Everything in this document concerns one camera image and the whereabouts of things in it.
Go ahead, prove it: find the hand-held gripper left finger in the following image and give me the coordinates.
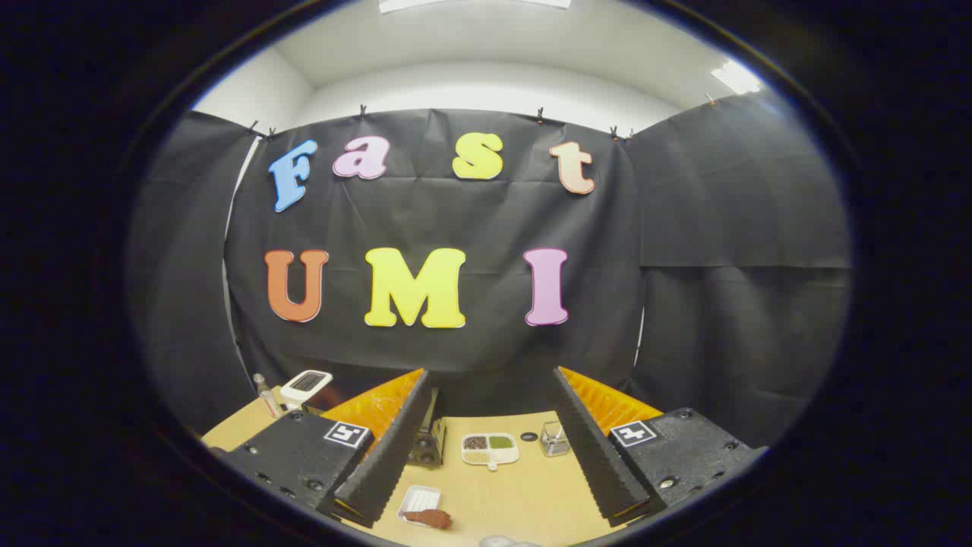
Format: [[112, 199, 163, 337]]
[[216, 368, 432, 529]]

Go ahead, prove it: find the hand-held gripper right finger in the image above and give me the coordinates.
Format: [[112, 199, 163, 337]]
[[552, 366, 769, 528]]

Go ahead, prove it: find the black toaster oven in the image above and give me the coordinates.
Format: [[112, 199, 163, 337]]
[[408, 387, 449, 466]]

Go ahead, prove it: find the brown meat slice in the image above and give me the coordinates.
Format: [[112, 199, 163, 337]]
[[402, 509, 453, 530]]

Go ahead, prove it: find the white pop-up toaster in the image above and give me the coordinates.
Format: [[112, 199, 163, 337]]
[[279, 370, 333, 409]]

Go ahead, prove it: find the white small rectangular tray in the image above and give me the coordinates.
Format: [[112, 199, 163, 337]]
[[397, 485, 443, 525]]

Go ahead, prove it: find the white divided dish with grains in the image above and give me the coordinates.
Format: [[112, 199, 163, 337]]
[[461, 432, 520, 472]]

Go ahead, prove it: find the clear glass bottle orange label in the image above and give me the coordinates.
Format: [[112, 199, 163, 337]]
[[254, 373, 282, 419]]

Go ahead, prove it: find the ceiling light panel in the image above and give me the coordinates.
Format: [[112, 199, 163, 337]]
[[378, 0, 572, 14], [712, 61, 762, 95]]

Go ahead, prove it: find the metal wire basket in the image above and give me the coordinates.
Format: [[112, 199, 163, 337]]
[[540, 422, 571, 457]]

